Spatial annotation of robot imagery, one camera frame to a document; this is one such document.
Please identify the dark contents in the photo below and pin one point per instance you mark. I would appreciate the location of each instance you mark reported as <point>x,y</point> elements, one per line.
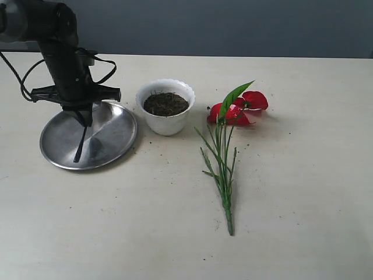
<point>165,104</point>

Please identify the white scalloped flower pot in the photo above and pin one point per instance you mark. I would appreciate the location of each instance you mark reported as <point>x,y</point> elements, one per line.
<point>165,125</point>

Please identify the stainless steel spork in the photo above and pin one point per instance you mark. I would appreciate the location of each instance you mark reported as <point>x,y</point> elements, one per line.
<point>80,147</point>

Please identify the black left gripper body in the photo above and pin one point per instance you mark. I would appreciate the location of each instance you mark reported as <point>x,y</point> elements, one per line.
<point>73,84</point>

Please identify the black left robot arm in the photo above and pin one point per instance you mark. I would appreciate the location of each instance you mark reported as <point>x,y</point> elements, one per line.
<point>53,26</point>

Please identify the round stainless steel plate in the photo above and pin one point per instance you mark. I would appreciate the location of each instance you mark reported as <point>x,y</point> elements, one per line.
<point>112,134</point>

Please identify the red artificial flower stem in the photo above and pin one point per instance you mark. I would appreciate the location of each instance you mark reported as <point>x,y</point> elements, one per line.
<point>223,117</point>

